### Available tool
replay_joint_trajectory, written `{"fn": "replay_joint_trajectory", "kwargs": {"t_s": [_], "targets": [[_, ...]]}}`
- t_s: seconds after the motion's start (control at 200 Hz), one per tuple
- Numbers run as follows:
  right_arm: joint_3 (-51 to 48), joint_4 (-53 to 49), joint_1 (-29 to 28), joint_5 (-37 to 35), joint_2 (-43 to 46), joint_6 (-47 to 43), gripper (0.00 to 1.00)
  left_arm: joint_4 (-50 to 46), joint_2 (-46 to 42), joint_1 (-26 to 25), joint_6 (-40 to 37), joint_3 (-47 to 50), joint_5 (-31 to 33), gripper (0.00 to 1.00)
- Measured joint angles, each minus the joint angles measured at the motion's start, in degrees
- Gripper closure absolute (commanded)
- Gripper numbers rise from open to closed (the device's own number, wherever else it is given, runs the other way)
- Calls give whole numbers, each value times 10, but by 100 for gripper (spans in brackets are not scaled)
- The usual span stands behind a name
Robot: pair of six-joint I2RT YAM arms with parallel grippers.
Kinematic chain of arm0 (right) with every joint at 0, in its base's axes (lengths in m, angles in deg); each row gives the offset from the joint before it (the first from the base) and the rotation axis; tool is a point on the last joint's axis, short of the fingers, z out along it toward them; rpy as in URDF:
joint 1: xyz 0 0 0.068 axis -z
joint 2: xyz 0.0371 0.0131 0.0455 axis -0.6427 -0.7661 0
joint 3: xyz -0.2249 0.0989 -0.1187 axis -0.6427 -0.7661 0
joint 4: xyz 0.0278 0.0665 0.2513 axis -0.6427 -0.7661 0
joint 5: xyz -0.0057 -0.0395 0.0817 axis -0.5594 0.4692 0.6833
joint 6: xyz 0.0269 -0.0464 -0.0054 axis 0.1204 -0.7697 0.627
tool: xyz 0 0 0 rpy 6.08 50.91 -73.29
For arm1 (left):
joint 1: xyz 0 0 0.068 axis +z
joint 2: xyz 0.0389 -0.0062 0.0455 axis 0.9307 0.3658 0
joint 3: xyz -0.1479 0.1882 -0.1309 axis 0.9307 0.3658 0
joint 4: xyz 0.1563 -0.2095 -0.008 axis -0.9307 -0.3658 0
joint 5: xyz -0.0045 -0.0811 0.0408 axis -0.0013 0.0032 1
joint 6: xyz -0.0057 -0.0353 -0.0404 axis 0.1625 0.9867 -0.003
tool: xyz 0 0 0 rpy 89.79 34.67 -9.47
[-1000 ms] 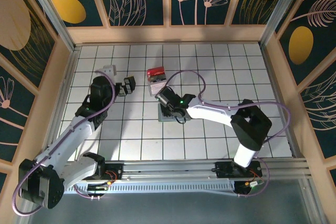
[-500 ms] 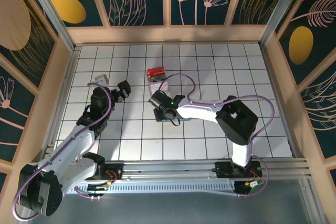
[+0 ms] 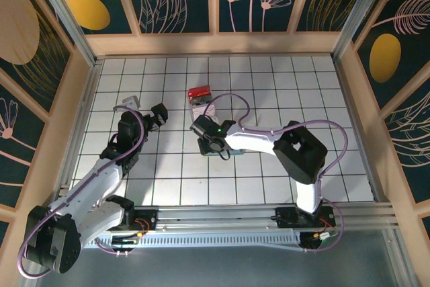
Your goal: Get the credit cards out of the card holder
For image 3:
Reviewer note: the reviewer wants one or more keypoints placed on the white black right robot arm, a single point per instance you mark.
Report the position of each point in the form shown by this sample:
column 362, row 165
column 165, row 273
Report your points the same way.
column 252, row 137

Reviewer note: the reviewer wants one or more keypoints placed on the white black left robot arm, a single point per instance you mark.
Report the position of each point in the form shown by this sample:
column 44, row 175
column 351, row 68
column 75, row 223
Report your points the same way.
column 90, row 186

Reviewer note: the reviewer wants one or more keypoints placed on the white card with pink lines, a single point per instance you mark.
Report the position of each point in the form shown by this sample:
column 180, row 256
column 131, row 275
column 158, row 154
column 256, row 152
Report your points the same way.
column 208, row 110

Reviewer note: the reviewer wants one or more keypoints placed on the black card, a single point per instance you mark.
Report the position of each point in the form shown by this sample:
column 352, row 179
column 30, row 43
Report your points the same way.
column 201, row 100

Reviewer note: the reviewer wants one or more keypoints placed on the grey metal platform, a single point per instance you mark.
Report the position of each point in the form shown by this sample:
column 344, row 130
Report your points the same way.
column 215, row 267

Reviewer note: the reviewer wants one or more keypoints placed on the aluminium table side rail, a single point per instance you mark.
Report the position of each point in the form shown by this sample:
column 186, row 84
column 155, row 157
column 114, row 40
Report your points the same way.
column 351, row 99
column 78, row 132

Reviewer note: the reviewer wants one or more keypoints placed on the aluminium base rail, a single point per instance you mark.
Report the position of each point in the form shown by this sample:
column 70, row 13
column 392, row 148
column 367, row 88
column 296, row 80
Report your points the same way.
column 218, row 216

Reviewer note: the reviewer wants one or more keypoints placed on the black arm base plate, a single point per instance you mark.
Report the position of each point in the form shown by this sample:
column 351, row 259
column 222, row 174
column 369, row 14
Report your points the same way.
column 284, row 223
column 148, row 214

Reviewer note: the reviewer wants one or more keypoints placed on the aluminium corner post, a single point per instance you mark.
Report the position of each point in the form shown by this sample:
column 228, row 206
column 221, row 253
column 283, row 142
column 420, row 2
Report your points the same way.
column 358, row 14
column 69, row 21

